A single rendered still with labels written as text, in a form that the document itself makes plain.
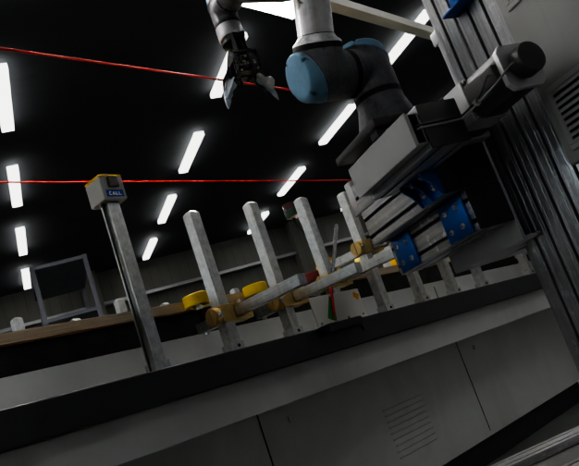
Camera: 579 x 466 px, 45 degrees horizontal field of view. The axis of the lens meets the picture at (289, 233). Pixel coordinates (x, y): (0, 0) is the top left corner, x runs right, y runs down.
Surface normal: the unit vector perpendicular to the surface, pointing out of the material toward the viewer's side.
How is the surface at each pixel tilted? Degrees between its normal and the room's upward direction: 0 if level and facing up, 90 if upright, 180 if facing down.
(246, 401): 90
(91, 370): 90
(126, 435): 90
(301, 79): 97
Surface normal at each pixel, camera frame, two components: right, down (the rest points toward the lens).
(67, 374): 0.68, -0.38
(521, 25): -0.90, 0.22
